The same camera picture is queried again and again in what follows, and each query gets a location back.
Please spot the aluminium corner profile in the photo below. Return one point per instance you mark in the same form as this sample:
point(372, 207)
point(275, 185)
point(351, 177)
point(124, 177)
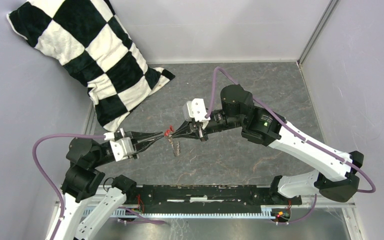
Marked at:
point(329, 10)

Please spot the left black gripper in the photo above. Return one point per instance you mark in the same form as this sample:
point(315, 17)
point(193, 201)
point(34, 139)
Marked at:
point(142, 145)

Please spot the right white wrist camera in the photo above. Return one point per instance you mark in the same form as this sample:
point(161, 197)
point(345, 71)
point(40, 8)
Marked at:
point(195, 111)

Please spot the aluminium frame rail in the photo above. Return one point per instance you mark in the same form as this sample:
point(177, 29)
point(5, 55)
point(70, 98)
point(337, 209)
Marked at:
point(274, 214)

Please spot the small red key tag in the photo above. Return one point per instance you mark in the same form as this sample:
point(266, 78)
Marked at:
point(167, 133)

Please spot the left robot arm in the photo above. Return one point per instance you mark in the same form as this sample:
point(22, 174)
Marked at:
point(82, 180)

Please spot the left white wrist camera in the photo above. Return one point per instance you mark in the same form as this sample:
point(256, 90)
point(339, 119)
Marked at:
point(121, 145)

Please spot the black white checkered pillow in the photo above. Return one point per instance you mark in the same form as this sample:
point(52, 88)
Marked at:
point(89, 41)

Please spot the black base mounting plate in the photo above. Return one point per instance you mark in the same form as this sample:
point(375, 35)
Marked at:
point(206, 199)

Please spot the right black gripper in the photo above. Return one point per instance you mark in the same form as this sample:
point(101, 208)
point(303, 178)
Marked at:
point(195, 131)

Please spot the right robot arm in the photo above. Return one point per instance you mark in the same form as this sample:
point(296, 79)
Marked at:
point(334, 173)

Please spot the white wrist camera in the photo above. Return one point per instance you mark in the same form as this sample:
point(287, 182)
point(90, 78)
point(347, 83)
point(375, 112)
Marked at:
point(195, 111)
point(121, 145)

